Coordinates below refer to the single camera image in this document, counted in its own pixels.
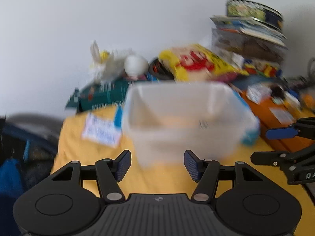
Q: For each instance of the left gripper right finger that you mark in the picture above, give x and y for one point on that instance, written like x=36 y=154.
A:
x=194 y=165

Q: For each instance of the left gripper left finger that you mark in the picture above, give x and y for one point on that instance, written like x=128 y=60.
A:
x=121 y=165

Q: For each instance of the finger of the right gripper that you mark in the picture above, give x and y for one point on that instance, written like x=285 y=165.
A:
x=303 y=127
x=274 y=158

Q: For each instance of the orange box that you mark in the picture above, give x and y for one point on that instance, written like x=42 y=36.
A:
x=268 y=121

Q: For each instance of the white paper packet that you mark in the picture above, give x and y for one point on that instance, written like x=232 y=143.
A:
x=102 y=131

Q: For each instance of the light blue small box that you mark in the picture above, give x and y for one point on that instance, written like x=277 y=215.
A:
x=252 y=132

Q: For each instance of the yellow cloth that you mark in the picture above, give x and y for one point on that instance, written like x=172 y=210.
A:
x=159 y=178

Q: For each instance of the white plastic bin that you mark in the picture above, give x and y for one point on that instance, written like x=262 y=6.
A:
x=165 y=119

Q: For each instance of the small white carton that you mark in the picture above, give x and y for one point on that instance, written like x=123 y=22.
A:
x=258 y=93

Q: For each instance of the green tissue pack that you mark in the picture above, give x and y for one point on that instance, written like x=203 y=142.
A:
x=98 y=95

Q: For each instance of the blue bag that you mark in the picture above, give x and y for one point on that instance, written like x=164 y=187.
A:
x=28 y=151

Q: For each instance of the white plastic bag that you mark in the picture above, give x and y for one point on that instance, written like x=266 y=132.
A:
x=107 y=66

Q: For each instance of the white bowl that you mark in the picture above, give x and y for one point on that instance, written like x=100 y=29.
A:
x=135 y=65

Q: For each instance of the yellow red snack bag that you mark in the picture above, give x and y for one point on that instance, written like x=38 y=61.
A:
x=195 y=63

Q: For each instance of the stack of books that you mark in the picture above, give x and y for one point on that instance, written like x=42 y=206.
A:
x=251 y=27

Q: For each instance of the round decorated tin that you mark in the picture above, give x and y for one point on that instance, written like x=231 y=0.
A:
x=258 y=11

